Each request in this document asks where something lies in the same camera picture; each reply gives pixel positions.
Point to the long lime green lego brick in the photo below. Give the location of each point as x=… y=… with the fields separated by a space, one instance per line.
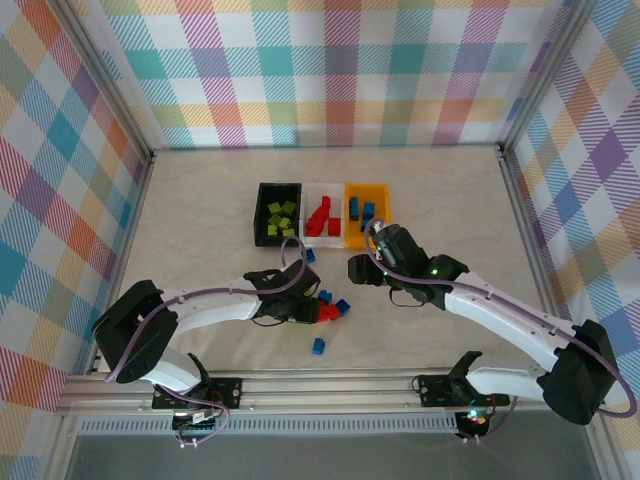
x=311 y=290

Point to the red lego brick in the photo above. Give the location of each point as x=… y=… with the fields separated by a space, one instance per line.
x=332 y=312
x=326 y=201
x=314 y=229
x=323 y=314
x=319 y=216
x=334 y=226

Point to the long blue lego brick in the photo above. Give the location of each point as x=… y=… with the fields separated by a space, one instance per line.
x=354 y=206

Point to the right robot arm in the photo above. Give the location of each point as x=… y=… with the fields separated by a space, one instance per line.
x=500 y=320

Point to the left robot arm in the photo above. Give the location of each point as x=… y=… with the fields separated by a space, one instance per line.
x=215 y=310

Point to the white plastic bin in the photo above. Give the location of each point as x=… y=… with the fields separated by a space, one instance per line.
x=322 y=243

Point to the orange plastic bin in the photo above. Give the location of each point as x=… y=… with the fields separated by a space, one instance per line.
x=382 y=200

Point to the black plastic bin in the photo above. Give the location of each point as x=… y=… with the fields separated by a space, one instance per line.
x=258 y=220

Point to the controller circuit board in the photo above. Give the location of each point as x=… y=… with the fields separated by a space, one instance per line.
x=475 y=419
x=200 y=425

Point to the long aluminium base rail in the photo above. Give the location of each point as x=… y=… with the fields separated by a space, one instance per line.
x=325 y=387

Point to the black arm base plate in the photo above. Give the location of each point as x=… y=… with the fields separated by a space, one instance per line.
x=432 y=392
x=225 y=392

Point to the aluminium side rail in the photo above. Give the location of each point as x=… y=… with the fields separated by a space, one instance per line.
x=529 y=225
x=131 y=230

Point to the aluminium frame post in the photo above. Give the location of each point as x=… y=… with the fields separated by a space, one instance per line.
x=542 y=75
x=107 y=82

